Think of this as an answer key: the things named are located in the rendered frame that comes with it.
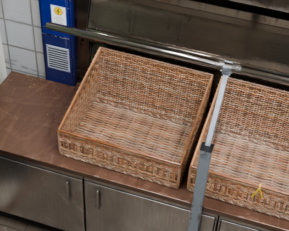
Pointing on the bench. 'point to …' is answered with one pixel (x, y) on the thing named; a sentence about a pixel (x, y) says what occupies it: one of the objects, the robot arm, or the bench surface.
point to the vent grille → (58, 58)
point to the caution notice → (58, 14)
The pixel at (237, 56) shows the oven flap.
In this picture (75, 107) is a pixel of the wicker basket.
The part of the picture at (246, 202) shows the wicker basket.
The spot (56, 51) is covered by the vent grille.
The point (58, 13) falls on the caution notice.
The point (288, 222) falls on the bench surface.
